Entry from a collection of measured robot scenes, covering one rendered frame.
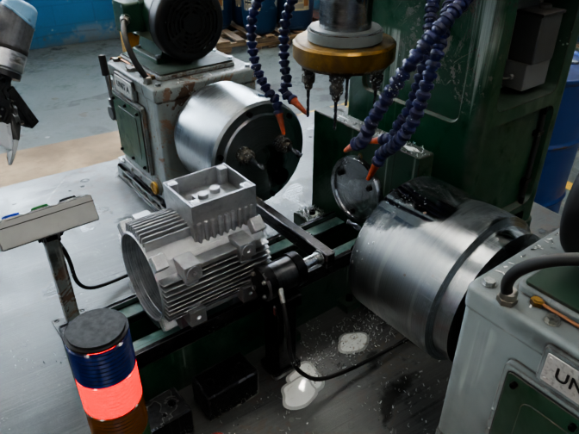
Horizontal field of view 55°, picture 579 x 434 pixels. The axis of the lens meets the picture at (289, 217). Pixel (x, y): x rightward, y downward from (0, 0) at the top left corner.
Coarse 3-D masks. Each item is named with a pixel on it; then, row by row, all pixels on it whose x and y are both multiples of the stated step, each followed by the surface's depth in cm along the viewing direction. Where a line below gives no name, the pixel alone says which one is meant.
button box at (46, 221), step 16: (48, 208) 98; (64, 208) 99; (80, 208) 101; (0, 224) 94; (16, 224) 95; (32, 224) 96; (48, 224) 98; (64, 224) 99; (80, 224) 100; (0, 240) 93; (16, 240) 95; (32, 240) 96
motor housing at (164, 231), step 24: (144, 216) 91; (168, 216) 90; (120, 240) 96; (144, 240) 86; (168, 240) 87; (192, 240) 89; (216, 240) 91; (264, 240) 94; (144, 264) 100; (216, 264) 89; (240, 264) 92; (144, 288) 99; (168, 288) 85; (192, 288) 88; (216, 288) 90; (168, 312) 87
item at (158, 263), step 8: (256, 216) 93; (120, 224) 92; (248, 224) 94; (256, 224) 93; (264, 224) 93; (120, 232) 93; (256, 232) 94; (152, 256) 84; (160, 256) 84; (152, 264) 84; (160, 264) 84; (168, 264) 84; (160, 320) 91; (176, 320) 91; (168, 328) 90
